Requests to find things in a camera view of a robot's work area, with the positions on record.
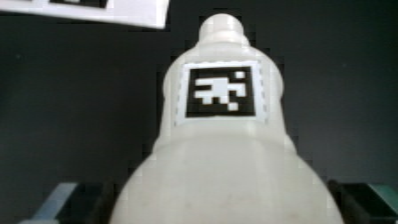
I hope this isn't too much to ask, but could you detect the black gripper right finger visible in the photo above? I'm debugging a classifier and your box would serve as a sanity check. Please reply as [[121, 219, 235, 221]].
[[329, 180, 398, 224]]

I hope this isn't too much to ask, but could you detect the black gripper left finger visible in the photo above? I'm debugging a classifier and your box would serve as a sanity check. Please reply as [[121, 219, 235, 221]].
[[18, 182, 114, 224]]

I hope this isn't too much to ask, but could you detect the white lamp bulb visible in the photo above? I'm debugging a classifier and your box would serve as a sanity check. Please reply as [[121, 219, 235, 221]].
[[111, 14, 345, 224]]

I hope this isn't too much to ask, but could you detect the white marker tag sheet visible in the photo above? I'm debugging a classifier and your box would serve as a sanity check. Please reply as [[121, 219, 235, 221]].
[[0, 0, 169, 29]]

